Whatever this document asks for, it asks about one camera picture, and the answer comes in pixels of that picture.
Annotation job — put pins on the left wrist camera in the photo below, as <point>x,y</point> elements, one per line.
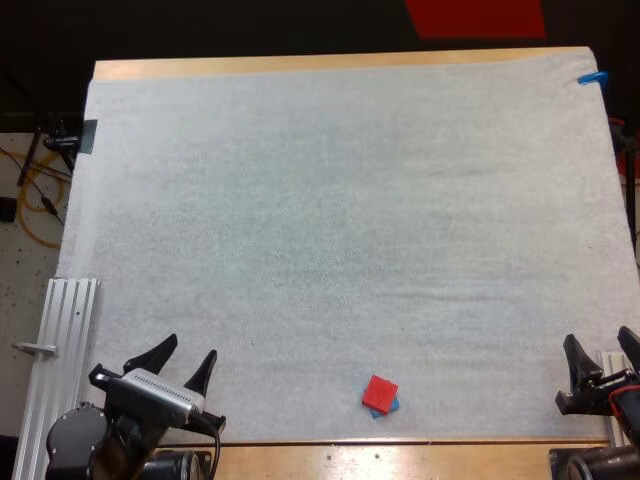
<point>155,392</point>

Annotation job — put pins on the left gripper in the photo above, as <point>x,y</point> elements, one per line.
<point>132,422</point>

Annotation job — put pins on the dark clamp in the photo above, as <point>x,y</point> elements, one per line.
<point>75,139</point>

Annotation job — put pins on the blue cube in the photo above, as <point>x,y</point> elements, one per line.
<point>396,404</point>

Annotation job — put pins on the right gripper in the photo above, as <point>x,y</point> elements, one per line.
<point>587,397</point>

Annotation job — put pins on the blue clip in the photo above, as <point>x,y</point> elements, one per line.
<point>592,78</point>

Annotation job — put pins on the red cube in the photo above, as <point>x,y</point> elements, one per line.
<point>379,393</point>

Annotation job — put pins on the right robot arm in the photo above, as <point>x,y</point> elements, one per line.
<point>592,465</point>

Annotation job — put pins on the ribbed aluminium rail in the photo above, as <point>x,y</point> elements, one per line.
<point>618,431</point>
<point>55,370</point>

